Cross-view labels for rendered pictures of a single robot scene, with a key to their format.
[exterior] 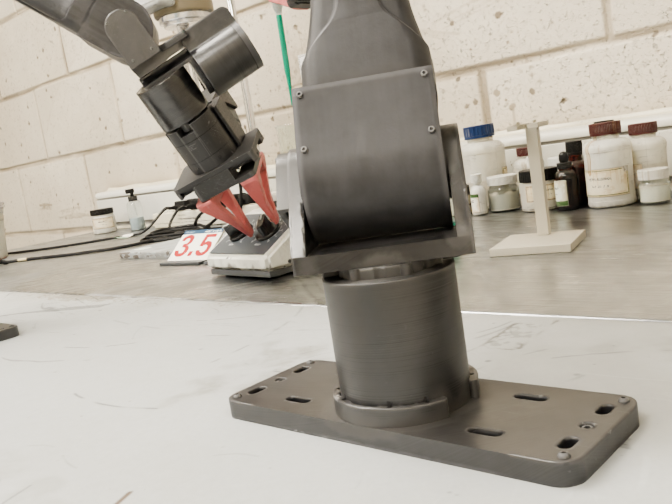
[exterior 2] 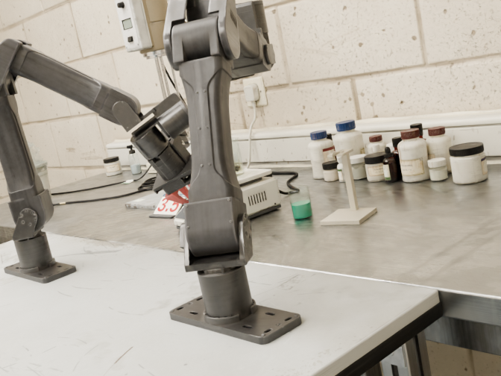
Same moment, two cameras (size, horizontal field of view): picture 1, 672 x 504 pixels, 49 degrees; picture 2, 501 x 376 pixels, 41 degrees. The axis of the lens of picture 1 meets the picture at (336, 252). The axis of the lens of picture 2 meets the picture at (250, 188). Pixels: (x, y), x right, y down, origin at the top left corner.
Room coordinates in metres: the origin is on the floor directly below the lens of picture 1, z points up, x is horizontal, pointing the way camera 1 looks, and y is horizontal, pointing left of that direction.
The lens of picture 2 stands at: (-0.48, -0.17, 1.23)
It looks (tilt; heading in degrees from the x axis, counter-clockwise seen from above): 11 degrees down; 6
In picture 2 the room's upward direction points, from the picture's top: 12 degrees counter-clockwise
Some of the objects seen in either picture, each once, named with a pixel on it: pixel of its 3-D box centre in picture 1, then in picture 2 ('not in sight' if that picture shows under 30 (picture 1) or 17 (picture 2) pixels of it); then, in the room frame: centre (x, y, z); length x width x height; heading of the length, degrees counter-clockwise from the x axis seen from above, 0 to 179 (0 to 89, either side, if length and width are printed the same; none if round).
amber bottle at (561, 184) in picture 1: (565, 180); (389, 163); (0.99, -0.32, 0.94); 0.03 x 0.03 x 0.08
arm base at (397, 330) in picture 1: (398, 339); (226, 292); (0.34, -0.02, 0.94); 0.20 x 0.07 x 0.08; 47
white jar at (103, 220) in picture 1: (103, 220); (112, 165); (1.96, 0.60, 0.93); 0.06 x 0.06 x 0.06
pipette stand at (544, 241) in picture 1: (531, 184); (343, 185); (0.74, -0.21, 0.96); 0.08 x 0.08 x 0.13; 60
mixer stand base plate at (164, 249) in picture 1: (219, 236); (187, 190); (1.31, 0.20, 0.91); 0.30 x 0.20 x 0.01; 137
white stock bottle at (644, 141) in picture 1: (645, 159); (439, 150); (0.99, -0.43, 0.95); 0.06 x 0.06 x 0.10
